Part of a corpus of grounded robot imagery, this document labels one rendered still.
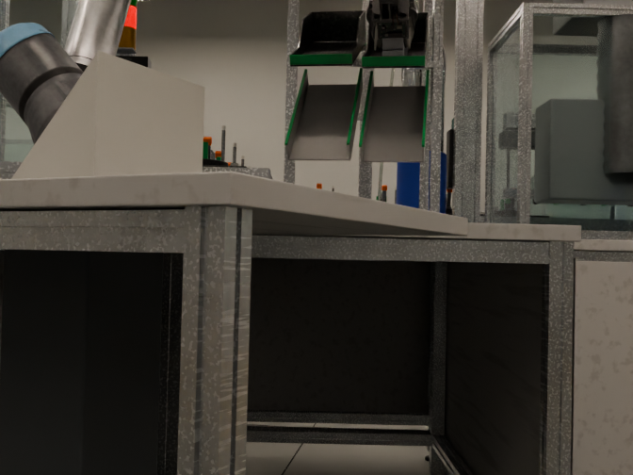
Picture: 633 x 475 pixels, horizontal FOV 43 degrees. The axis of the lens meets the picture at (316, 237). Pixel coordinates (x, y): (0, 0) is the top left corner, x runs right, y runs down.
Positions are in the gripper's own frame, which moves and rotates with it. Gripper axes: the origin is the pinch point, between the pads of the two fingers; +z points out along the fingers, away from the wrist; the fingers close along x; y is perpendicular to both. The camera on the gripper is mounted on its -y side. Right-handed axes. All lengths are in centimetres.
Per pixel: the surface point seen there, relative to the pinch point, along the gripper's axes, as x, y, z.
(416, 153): 5.1, 22.6, 8.5
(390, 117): -0.8, 10.4, 13.0
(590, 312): 52, 28, 81
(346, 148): -9.3, 22.5, 6.8
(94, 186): -24, 76, -68
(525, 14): 35, -53, 52
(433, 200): 8.8, 25.2, 23.6
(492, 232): 19.2, 44.2, 1.9
